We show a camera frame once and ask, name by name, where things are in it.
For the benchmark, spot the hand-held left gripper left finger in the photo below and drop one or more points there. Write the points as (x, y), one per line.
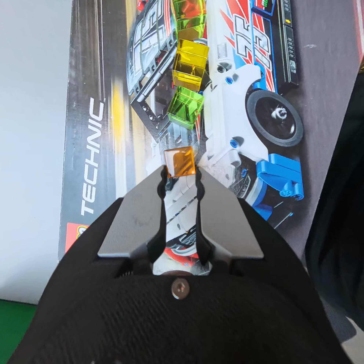
(136, 221)

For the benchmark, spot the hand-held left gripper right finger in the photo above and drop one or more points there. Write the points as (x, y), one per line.
(227, 227)

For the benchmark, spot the orange transparent cube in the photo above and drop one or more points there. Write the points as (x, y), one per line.
(180, 162)

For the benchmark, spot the person's dark clothing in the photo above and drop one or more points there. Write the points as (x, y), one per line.
(341, 199)

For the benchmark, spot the green transparent cube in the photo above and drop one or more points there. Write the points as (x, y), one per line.
(184, 108)
(190, 22)

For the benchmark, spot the toy car set box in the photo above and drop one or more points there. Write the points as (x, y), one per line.
(93, 85)

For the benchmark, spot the green plastic bin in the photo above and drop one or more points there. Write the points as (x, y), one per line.
(14, 332)

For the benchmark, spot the yellow transparent cube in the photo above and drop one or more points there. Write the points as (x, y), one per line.
(189, 64)

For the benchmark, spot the red edged box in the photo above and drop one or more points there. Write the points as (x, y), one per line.
(359, 28)

